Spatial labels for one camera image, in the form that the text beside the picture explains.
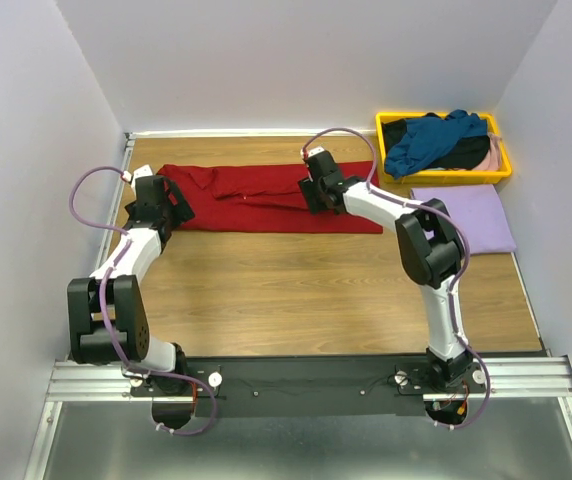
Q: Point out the red t shirt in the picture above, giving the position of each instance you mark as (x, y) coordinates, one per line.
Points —
(256, 199)

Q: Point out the pink t shirt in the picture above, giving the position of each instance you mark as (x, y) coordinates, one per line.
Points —
(493, 159)

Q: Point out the blue t shirt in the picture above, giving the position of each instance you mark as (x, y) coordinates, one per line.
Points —
(431, 142)

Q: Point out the yellow plastic bin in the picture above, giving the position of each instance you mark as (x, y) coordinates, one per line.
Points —
(438, 148)

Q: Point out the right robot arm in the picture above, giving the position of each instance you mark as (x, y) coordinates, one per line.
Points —
(431, 250)

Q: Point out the black t shirt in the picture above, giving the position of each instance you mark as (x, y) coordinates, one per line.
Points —
(466, 152)

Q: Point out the aluminium front rail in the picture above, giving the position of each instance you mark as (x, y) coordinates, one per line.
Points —
(534, 377)

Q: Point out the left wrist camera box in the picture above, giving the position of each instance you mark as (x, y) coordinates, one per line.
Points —
(143, 171)

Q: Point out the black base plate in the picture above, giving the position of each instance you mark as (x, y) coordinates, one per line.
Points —
(325, 385)

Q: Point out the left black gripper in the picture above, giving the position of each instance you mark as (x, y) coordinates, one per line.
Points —
(182, 212)

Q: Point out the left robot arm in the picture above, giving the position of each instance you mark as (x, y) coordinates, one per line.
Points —
(146, 355)

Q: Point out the folded purple t shirt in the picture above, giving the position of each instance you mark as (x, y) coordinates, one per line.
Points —
(478, 210)

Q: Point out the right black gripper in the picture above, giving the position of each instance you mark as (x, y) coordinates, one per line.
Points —
(308, 189)

